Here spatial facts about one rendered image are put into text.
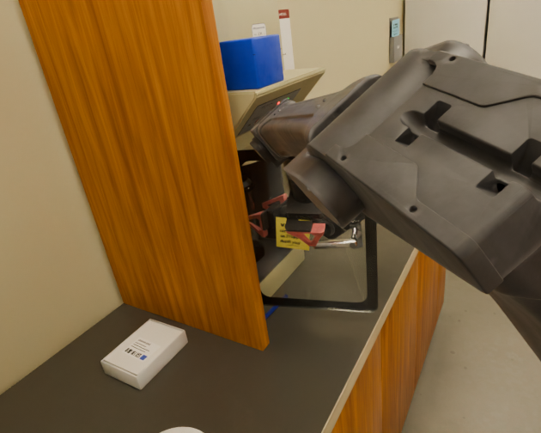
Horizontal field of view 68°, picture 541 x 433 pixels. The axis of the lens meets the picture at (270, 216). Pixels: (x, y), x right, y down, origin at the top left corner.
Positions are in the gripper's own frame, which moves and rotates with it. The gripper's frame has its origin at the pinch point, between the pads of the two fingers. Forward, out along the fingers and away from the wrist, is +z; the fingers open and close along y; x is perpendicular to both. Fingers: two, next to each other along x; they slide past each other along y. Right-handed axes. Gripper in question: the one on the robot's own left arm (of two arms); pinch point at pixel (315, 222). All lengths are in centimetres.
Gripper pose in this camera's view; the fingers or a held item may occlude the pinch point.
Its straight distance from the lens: 78.5
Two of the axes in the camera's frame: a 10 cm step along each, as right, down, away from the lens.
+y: -2.1, 7.9, -5.8
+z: 2.3, 6.2, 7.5
